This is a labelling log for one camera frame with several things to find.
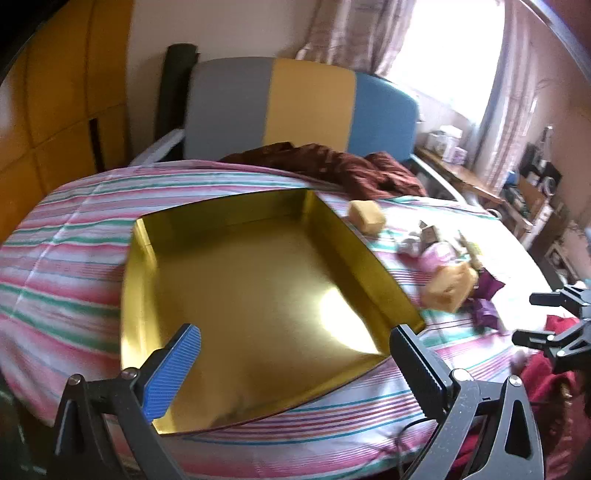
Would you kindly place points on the large dark purple packet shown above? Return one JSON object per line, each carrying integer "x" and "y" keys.
{"x": 487, "y": 284}

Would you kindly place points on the grey yellow blue headboard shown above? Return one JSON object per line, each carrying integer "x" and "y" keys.
{"x": 231, "y": 106}

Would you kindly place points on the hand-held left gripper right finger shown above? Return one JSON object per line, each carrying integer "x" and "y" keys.
{"x": 418, "y": 367}

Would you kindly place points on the brown wooden wardrobe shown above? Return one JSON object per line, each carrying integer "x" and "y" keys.
{"x": 55, "y": 92}

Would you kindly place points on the black rolled mat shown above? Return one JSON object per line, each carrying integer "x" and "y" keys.
{"x": 173, "y": 92}

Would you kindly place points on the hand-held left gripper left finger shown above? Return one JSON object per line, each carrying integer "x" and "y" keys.
{"x": 171, "y": 369}

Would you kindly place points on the yellow sponge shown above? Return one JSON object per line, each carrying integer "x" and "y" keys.
{"x": 450, "y": 288}
{"x": 367, "y": 217}

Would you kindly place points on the maroon crumpled cloth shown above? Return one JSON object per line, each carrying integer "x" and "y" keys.
{"x": 337, "y": 168}

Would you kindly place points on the pink patterned curtain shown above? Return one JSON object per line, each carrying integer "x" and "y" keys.
{"x": 364, "y": 32}

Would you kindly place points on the white medicine box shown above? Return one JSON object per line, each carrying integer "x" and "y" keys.
{"x": 441, "y": 141}

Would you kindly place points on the pink packet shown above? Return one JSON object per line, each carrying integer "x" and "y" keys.
{"x": 436, "y": 257}

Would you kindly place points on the gold metal tin tray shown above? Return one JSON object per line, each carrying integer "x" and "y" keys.
{"x": 258, "y": 286}

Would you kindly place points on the small bright purple packet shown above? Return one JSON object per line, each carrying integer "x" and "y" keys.
{"x": 487, "y": 316}

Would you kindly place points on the cluttered storage shelf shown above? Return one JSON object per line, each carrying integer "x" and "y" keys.
{"x": 540, "y": 194}

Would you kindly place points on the green yellow noodle packet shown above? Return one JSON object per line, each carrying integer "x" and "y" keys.
{"x": 473, "y": 251}

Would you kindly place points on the purple white small box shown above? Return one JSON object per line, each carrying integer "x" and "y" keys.
{"x": 459, "y": 156}

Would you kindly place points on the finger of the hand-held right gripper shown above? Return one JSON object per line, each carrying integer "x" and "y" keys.
{"x": 554, "y": 299}
{"x": 538, "y": 340}

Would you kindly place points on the white bed rail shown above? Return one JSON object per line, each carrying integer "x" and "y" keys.
{"x": 157, "y": 146}
{"x": 438, "y": 176}

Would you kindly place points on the wooden side desk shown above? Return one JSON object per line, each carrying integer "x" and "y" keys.
{"x": 466, "y": 177}

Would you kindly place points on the red cloth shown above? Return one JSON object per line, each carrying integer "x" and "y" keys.
{"x": 540, "y": 376}

